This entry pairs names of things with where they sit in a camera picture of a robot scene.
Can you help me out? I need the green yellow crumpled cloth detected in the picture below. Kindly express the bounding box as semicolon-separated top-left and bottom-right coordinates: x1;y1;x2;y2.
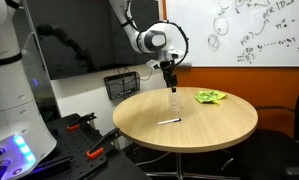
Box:
193;89;228;106

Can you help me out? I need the black wire wall basket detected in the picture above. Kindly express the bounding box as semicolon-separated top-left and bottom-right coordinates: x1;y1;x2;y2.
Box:
103;71;141;101

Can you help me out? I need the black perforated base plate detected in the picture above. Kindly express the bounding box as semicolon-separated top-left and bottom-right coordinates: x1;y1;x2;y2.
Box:
28;112;151;180

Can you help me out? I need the white floor cable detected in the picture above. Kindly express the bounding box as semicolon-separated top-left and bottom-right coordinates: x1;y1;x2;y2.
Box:
134;151;172;167

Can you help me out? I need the metal table pedestal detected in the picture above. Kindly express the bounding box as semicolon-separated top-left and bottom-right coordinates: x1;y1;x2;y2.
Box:
144;152;243;180

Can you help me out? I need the whiteboard with writing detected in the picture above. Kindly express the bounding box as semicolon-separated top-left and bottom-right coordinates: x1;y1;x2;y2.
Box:
165;0;299;68

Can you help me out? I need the black clamp with orange handle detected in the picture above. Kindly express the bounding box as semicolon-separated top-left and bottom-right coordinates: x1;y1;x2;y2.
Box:
86;127;121;160
66;111;98;132

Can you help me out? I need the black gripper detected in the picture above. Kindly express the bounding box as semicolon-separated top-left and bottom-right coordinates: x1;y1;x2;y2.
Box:
160;59;179;94

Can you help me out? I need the black wall TV screen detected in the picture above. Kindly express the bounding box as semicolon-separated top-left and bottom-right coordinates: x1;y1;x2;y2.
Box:
22;0;161;81

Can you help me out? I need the black office chair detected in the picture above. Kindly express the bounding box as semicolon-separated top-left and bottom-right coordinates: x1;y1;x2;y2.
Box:
248;77;299;180

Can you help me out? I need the grey panel with blue light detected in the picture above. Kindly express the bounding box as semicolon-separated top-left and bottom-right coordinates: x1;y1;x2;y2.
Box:
21;31;54;113

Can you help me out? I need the clear plastic cup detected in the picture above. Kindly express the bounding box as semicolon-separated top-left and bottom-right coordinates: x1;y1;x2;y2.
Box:
167;91;184;113

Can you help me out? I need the thin black wall cable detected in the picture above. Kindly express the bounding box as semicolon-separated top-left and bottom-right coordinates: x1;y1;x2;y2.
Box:
117;66;155;83

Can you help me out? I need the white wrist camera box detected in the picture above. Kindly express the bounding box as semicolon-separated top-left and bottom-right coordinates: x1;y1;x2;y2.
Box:
145;58;162;72

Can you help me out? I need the white pen with black cap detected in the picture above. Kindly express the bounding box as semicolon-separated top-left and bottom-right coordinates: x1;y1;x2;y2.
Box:
156;117;184;126

